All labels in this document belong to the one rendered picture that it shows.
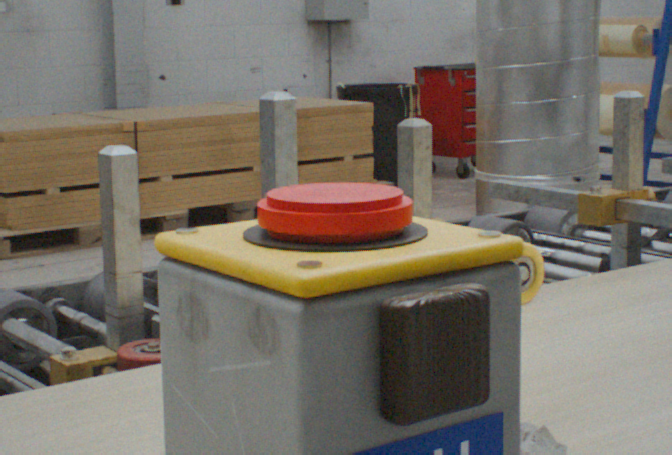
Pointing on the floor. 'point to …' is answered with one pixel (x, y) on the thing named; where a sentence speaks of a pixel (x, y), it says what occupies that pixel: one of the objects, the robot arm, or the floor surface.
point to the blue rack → (654, 87)
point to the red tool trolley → (450, 111)
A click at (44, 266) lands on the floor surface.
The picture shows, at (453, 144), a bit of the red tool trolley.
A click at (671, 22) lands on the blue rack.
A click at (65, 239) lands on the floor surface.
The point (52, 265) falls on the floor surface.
